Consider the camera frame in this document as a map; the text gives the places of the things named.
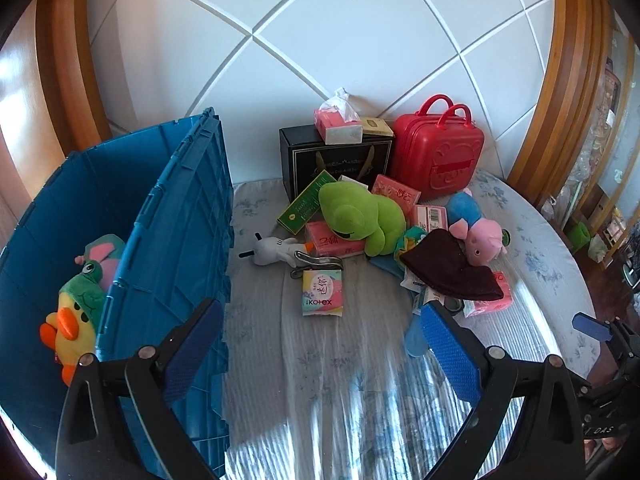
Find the metal clip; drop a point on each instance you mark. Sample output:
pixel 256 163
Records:
pixel 320 261

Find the wooden slat partition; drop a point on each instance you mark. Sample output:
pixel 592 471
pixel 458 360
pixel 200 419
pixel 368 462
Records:
pixel 615 160

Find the pink tissue box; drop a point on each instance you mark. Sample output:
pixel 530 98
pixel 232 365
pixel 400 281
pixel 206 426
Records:
pixel 340 132

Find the black gift box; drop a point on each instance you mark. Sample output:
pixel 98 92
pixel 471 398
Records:
pixel 300 160

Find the pink teal plush toy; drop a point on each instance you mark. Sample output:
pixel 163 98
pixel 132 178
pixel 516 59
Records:
pixel 105 252

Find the pink tissue pack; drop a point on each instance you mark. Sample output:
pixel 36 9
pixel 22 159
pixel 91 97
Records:
pixel 330 242
pixel 500 305

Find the red toy suitcase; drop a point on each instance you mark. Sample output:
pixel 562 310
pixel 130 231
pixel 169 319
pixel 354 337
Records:
pixel 425 150

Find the white plush toy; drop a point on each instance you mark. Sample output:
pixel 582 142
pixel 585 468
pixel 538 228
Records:
pixel 272 250

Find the green frog plush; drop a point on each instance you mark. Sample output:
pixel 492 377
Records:
pixel 370 215

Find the blue pink pig plush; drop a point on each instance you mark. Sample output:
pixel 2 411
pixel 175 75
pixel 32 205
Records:
pixel 475 240

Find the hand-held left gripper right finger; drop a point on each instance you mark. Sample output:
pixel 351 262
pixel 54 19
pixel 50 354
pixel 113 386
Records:
pixel 450 355

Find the green bin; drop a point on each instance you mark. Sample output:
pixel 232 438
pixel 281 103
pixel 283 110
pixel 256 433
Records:
pixel 580 235

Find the wooden frame post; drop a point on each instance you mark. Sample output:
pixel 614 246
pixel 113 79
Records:
pixel 565 85
pixel 70 60

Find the red patterned box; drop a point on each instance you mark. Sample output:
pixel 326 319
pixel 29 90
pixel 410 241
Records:
pixel 395 191

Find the green can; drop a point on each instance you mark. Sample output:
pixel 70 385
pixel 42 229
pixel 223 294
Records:
pixel 506 240

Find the pink box with white label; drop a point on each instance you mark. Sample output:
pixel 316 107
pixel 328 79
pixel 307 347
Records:
pixel 430 217

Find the blue plastic crate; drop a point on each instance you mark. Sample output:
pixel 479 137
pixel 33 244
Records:
pixel 190 210

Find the green long box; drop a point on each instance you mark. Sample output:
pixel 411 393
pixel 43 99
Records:
pixel 302 207

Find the white bag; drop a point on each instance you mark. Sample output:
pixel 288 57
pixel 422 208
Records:
pixel 597 249

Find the dark brown hat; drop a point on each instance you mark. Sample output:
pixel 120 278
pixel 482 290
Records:
pixel 445 265

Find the pastel pad packet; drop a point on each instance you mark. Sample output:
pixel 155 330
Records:
pixel 322 292

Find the yellow duck plush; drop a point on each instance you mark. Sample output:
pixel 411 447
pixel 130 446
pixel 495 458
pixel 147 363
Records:
pixel 75 320

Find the blue cloth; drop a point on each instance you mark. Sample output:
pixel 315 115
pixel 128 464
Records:
pixel 387 266

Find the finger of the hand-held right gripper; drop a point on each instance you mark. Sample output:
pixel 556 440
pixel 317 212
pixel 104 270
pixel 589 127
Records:
pixel 587 322

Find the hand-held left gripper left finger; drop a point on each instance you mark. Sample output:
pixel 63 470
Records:
pixel 192 355

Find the beige small box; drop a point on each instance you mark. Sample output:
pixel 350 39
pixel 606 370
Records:
pixel 377 127

